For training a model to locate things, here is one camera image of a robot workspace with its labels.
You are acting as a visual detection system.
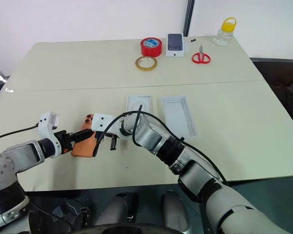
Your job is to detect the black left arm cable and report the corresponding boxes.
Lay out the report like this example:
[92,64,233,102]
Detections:
[0,123,39,143]

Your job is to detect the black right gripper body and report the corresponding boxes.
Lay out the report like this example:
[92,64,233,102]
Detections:
[94,131,118,143]

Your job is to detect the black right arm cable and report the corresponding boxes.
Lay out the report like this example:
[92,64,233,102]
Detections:
[95,104,229,186]

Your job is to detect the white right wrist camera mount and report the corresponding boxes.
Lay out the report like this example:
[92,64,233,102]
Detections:
[91,112,114,134]

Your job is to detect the orange smartphone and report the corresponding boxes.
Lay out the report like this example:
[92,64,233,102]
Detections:
[71,114,101,159]

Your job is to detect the white box lid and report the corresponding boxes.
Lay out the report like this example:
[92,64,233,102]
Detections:
[125,94,152,116]

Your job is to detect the black vertical pole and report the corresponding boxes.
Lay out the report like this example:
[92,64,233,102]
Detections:
[182,0,195,38]

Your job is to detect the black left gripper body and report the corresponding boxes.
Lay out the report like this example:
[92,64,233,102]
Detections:
[54,130,75,155]

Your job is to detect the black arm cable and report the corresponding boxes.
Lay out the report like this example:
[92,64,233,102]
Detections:
[0,123,39,143]
[95,104,229,186]

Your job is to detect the thin yellow tape roll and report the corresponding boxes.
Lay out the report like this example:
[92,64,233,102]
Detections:
[134,56,158,72]

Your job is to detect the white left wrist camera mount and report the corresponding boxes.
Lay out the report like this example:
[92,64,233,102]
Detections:
[37,111,63,159]

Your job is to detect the white box with phone picture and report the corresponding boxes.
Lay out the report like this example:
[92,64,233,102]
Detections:
[165,33,186,58]

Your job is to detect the red handled scissors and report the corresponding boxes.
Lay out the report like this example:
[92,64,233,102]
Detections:
[191,44,211,65]

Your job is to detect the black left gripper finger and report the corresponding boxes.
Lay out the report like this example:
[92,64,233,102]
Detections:
[73,135,90,146]
[72,128,95,140]

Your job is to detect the white box tray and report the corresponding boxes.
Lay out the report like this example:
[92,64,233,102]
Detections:
[161,95,201,141]

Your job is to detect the clear jar with yellow lid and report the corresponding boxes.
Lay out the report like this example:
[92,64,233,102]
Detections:
[213,17,237,47]

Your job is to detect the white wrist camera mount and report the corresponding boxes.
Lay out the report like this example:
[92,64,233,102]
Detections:
[91,112,114,134]
[37,111,63,159]

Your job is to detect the red tape roll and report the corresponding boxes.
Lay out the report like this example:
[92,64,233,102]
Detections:
[140,37,163,58]

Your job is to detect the black seat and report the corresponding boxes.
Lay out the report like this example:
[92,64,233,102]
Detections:
[249,57,293,135]

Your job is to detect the dark rounded robot leg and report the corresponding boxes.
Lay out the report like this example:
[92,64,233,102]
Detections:
[94,192,139,228]
[160,190,191,234]

